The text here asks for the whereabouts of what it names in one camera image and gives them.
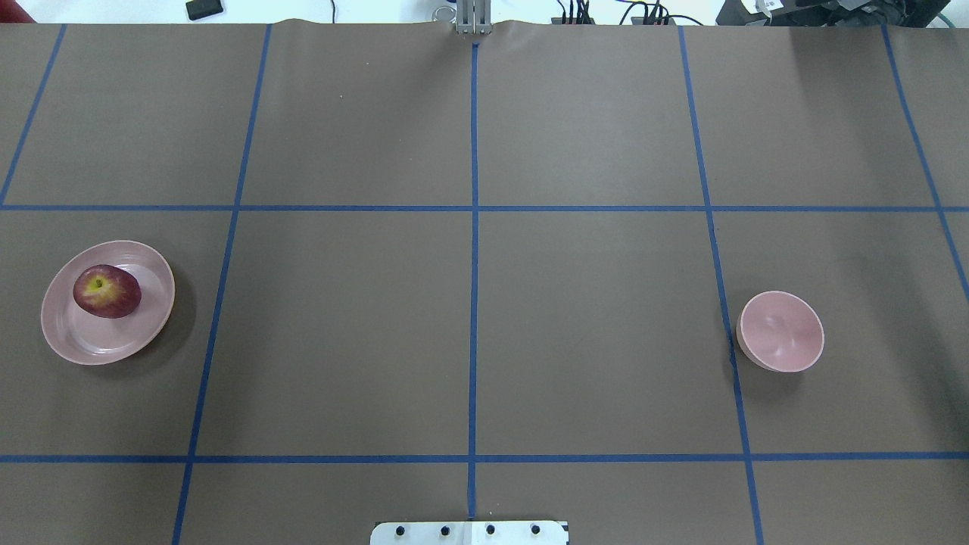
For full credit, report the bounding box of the pink bowl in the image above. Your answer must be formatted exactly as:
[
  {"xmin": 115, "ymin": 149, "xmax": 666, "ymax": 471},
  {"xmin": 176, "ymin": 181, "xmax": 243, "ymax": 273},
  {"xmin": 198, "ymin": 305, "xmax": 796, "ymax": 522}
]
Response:
[{"xmin": 736, "ymin": 291, "xmax": 826, "ymax": 373}]

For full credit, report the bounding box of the red apple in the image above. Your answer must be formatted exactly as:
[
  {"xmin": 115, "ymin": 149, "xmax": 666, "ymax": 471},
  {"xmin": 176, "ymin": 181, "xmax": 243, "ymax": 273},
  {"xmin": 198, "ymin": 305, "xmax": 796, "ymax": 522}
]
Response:
[{"xmin": 72, "ymin": 263, "xmax": 142, "ymax": 319}]

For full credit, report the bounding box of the pink plate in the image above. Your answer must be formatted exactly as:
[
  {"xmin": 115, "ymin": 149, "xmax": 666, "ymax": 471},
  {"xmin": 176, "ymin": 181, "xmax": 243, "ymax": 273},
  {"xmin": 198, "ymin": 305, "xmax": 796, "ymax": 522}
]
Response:
[{"xmin": 39, "ymin": 239, "xmax": 176, "ymax": 366}]

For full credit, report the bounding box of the brown paper table cover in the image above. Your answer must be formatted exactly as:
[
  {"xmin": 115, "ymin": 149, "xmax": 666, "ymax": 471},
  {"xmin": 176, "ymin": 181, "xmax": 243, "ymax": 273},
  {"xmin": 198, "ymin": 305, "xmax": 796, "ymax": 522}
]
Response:
[{"xmin": 2, "ymin": 20, "xmax": 967, "ymax": 544}]

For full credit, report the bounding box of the small black sensor box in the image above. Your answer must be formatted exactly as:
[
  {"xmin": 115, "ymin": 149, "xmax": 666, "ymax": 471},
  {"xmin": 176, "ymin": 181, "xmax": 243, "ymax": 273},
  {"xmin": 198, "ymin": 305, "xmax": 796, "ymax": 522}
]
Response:
[{"xmin": 185, "ymin": 0, "xmax": 224, "ymax": 21}]

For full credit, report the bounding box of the aluminium frame post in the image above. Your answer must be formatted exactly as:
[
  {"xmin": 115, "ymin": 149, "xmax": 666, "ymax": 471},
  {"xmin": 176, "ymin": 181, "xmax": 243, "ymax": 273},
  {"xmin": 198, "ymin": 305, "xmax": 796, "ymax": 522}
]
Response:
[{"xmin": 453, "ymin": 0, "xmax": 494, "ymax": 35}]

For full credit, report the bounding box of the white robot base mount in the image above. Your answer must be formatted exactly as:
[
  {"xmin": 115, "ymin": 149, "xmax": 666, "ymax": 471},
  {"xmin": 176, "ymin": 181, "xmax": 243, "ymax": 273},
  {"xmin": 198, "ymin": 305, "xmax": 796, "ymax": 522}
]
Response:
[{"xmin": 369, "ymin": 520, "xmax": 570, "ymax": 544}]

